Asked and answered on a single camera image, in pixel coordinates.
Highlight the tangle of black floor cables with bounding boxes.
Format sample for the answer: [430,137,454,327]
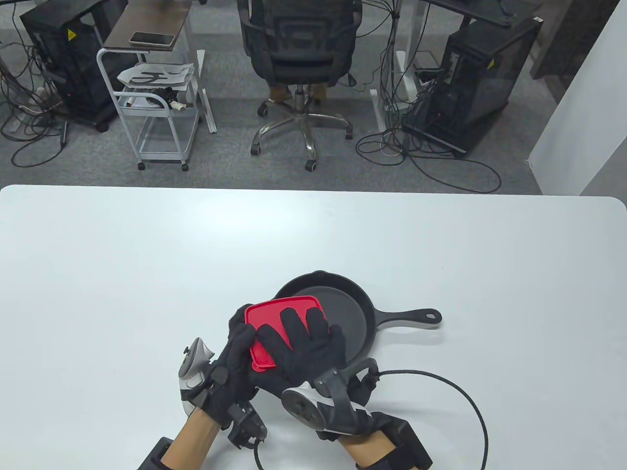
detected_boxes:
[355,64,503,194]
[0,29,69,168]

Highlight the black forearm strap pack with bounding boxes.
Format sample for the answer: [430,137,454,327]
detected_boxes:
[137,437,172,470]
[353,421,434,470]

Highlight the black smartphone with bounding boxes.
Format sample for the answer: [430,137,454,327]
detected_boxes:
[129,32,175,48]

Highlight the brown wooden side table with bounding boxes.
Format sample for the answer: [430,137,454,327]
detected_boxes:
[103,0,193,51]

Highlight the white and grey controller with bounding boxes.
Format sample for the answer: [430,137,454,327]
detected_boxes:
[177,337,216,417]
[281,370,373,434]

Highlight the black computer tower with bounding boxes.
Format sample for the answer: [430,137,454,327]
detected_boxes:
[20,0,129,133]
[403,17,543,158]

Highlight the person's right hand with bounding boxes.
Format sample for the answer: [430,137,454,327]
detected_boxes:
[256,307,407,439]

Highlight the white plastic device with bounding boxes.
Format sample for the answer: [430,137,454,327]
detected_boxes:
[125,94,188,111]

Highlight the red container lid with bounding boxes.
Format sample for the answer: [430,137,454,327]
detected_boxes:
[244,296,330,373]

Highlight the black desk top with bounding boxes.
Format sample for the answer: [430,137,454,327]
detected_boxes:
[424,0,520,27]

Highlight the person's right forearm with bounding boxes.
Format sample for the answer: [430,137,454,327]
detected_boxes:
[340,431,392,468]

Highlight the person's left forearm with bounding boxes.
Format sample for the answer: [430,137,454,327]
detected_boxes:
[161,406,221,470]

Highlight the white printed paper sheets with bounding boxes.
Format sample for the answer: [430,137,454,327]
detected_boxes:
[118,62,195,90]

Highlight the white desk frame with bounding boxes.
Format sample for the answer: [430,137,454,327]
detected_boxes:
[371,0,427,133]

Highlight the black cast iron frying pan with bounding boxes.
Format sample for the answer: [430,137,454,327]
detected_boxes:
[273,270,443,365]

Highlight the white table leg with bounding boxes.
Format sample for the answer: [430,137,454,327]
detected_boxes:
[196,49,217,134]

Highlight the black mesh office chair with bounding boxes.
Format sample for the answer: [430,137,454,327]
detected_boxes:
[237,0,364,172]

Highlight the person's left hand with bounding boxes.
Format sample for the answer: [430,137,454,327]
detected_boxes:
[196,305,259,430]

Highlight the white rolling cart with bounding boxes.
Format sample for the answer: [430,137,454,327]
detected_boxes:
[96,47,202,172]

